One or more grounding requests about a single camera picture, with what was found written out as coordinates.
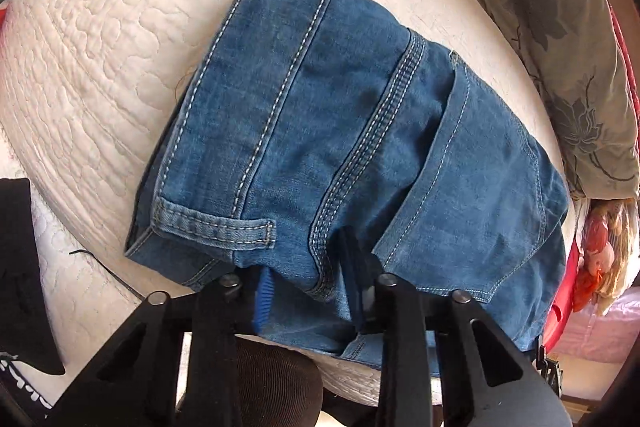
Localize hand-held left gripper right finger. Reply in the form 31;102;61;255
339;227;574;427

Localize white quilted bed cover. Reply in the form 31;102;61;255
0;0;581;408

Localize grey floral pillow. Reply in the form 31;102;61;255
467;0;640;200

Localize black cloth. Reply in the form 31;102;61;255
0;177;68;375

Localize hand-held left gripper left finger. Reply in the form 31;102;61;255
47;269;277;427

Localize blue denim pants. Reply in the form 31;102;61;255
124;0;571;378

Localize person's brown corduroy leg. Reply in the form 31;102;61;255
235;339;326;427

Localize red cloth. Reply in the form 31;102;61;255
542;294;576;353

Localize pink cloth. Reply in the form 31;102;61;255
550;292;632;403

